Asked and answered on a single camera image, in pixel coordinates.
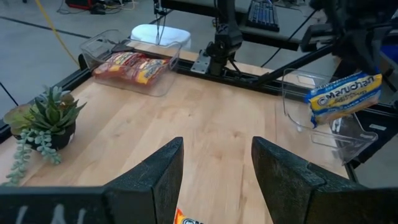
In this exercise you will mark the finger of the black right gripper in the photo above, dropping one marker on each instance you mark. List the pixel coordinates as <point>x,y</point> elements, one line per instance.
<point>353,65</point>
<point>371,65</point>

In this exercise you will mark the red and black box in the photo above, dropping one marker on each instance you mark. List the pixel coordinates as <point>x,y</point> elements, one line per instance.
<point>77,3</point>

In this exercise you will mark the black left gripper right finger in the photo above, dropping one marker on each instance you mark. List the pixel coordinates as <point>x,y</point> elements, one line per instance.
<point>295,193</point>

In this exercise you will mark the black diagonal frame brace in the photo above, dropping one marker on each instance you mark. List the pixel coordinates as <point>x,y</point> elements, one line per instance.
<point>289,67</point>

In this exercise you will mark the artificial succulent in black pot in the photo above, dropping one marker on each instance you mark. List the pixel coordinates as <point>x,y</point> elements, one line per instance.
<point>53,115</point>

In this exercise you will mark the white stool seat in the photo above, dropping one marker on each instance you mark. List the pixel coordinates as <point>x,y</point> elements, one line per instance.
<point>168,34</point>

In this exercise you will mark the black keyboard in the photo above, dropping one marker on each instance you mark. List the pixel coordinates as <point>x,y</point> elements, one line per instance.
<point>262,15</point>

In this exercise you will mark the clear plastic bin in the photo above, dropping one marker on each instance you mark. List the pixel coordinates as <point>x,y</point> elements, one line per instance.
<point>342,140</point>
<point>155,88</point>

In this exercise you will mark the grey desk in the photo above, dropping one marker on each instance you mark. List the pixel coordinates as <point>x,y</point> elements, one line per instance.
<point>286,12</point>

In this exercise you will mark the silver mounting plate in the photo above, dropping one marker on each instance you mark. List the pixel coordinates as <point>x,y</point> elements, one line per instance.
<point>200,63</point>

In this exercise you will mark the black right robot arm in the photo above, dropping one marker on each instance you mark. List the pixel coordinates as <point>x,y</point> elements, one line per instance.
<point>227,37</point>

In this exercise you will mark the blue Maruchan ramen pack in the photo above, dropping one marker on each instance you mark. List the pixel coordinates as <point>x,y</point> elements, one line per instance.
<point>345,96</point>

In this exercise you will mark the red Maruchan ramen pack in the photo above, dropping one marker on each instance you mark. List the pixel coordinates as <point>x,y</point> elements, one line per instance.
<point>150,72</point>
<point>112,67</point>

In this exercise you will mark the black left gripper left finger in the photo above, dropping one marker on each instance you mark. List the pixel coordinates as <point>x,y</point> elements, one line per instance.
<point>140,193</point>

